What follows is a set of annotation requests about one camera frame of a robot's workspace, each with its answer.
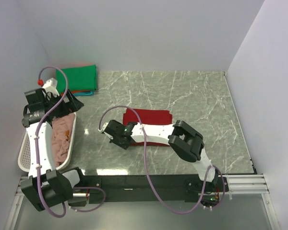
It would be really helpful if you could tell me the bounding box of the aluminium rail frame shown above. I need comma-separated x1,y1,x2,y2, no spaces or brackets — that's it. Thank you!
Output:
5,174,280,230

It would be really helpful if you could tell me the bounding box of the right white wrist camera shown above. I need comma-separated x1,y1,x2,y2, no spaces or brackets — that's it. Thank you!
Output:
98,122,108,133

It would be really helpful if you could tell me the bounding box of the white plastic laundry basket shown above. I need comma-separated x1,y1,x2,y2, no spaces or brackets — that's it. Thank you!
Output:
18,113,76,172

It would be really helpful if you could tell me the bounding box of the teal folded t shirt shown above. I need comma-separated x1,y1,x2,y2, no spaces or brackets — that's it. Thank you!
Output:
73,90,95,97

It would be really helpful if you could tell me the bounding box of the red t shirt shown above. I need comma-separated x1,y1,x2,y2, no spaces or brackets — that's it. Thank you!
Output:
122,107,173,147

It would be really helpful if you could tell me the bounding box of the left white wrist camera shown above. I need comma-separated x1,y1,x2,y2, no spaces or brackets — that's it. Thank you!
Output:
42,78,60,96

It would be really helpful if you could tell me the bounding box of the green folded t shirt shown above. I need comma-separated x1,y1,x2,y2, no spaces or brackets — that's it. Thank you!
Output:
62,65,97,93

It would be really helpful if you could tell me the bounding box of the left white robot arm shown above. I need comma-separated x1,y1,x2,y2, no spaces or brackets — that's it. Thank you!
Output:
21,88,86,211

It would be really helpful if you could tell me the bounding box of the pink t shirt in basket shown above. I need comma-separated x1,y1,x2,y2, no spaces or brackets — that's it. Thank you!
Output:
52,113,75,167

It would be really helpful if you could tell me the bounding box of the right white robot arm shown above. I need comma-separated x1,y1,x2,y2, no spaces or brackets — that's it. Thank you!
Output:
98,120,226,191

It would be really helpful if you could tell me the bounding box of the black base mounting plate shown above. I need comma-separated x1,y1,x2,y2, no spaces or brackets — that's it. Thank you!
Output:
69,174,231,207

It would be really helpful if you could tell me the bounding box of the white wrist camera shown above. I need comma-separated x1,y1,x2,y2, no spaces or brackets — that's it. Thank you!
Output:
42,78,60,96
98,122,108,133

